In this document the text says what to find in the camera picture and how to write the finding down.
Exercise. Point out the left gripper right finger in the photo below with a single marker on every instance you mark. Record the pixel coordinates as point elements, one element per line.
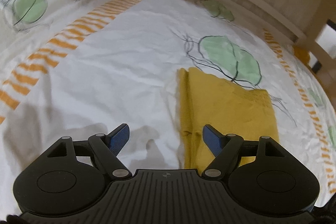
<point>226,150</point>

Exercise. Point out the white leaf-print bed sheet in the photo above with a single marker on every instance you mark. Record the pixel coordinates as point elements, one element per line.
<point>81,67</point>

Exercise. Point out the mustard yellow knit sweater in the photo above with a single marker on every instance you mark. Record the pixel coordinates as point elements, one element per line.
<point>206,99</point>

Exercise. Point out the yellow cloth at bed corner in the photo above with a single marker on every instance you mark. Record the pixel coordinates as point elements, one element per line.
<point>302,54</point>

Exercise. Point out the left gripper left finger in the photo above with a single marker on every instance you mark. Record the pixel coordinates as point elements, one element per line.
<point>106,148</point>

